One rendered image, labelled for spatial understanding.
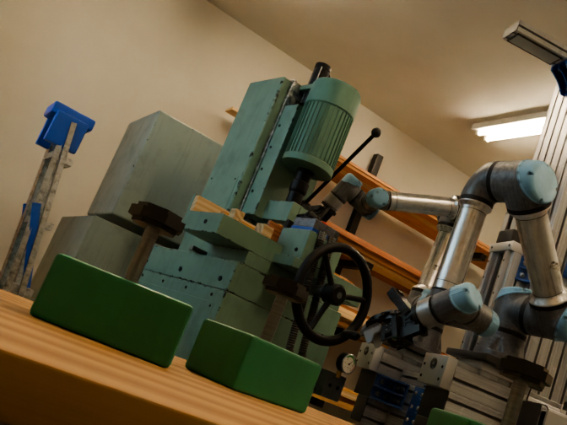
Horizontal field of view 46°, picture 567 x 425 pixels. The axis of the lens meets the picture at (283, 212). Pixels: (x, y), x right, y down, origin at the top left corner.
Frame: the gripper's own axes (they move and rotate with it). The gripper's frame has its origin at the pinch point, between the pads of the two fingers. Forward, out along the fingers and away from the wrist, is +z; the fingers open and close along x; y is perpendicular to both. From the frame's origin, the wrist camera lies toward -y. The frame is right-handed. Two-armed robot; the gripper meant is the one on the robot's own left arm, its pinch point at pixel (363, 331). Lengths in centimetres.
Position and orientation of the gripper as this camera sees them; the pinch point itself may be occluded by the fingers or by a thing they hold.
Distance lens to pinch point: 189.1
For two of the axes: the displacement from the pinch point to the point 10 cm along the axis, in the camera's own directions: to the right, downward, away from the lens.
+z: -7.0, 4.1, 5.8
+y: -0.4, 7.9, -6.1
